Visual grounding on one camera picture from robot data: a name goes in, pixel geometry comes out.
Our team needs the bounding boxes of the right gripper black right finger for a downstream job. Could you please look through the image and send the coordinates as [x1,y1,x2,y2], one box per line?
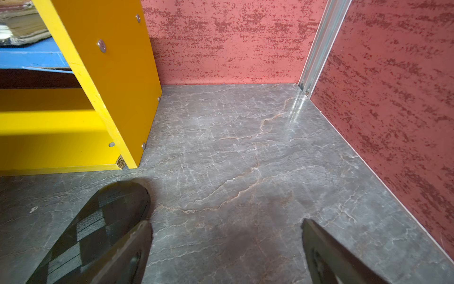
[301,218,386,284]

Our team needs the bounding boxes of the yellow wooden bookshelf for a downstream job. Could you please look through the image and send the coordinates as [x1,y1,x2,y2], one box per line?
[1,1,162,176]

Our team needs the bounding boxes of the aluminium corner post right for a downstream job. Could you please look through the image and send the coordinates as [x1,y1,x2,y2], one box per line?
[298,0,352,98]

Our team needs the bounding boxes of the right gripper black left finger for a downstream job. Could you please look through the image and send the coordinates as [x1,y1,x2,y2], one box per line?
[80,220,153,284]

